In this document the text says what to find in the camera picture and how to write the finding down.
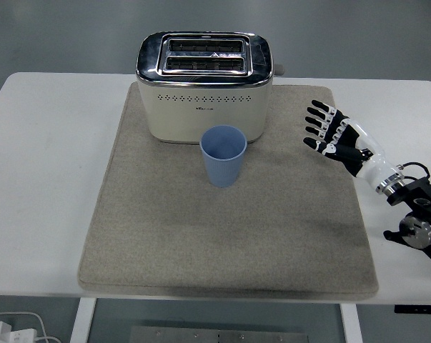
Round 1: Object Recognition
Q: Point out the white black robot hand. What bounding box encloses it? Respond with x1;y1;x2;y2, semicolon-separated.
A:
303;99;399;192

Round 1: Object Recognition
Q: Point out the blue ribbed water cup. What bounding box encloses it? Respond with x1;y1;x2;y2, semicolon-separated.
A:
199;124;248;189

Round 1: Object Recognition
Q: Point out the black desk control panel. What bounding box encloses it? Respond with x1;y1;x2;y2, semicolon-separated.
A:
394;304;431;314

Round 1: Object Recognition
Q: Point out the white table leg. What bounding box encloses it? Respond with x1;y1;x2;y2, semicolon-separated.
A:
339;303;363;343
69;297;97;343

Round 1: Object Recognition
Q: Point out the beige felt table mat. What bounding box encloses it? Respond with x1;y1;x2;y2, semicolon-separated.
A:
77;84;380;296

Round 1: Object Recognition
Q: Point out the cream chrome toaster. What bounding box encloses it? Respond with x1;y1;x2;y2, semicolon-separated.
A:
135;31;286;146

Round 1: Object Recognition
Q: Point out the grey metal plate with screws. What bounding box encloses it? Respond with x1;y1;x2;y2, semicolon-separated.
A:
129;325;311;343

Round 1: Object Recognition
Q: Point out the white power strip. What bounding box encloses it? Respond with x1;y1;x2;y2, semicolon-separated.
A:
8;328;38;343

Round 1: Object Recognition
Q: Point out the white power cable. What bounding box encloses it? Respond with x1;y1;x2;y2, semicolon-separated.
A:
0;312;61;343

